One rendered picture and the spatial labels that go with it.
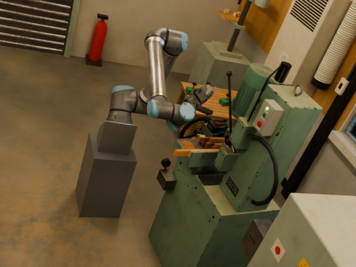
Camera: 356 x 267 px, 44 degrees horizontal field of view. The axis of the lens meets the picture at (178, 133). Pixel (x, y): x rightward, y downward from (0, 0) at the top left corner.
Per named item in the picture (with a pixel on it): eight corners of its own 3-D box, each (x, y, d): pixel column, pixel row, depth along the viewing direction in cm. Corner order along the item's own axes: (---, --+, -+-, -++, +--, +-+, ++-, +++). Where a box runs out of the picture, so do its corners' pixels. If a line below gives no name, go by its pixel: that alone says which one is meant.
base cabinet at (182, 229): (198, 229, 345) (231, 159, 308) (233, 291, 304) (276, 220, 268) (147, 234, 323) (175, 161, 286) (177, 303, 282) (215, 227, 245)
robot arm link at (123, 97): (107, 112, 303) (110, 87, 306) (131, 115, 308) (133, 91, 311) (111, 107, 288) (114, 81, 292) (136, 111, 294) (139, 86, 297)
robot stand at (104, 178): (79, 217, 317) (94, 158, 288) (75, 188, 340) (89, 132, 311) (118, 217, 328) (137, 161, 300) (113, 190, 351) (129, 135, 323)
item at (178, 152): (252, 152, 287) (255, 148, 285) (254, 154, 286) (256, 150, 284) (172, 154, 258) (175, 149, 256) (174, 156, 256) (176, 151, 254)
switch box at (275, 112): (261, 125, 229) (273, 99, 221) (271, 136, 222) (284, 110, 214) (251, 124, 226) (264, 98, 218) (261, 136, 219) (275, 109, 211)
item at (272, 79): (275, 88, 242) (288, 61, 233) (283, 96, 236) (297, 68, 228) (264, 87, 238) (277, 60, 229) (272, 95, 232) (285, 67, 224)
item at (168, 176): (166, 177, 297) (170, 168, 293) (173, 189, 289) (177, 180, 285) (155, 177, 293) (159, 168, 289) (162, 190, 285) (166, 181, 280)
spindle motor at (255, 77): (247, 108, 271) (267, 63, 255) (262, 124, 258) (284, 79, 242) (224, 107, 262) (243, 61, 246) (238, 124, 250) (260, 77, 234)
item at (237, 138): (239, 139, 245) (250, 117, 237) (247, 149, 239) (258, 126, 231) (227, 139, 241) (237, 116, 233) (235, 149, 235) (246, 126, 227)
